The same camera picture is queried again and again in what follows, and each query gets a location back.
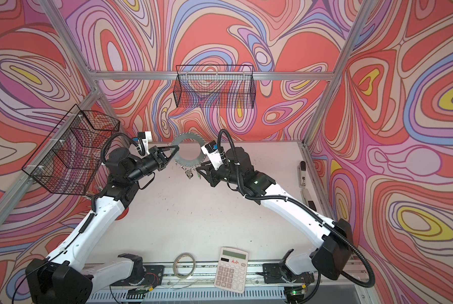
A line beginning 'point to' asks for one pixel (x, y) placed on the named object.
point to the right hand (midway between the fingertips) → (202, 172)
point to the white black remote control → (303, 174)
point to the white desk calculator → (231, 270)
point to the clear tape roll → (175, 266)
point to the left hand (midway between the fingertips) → (181, 150)
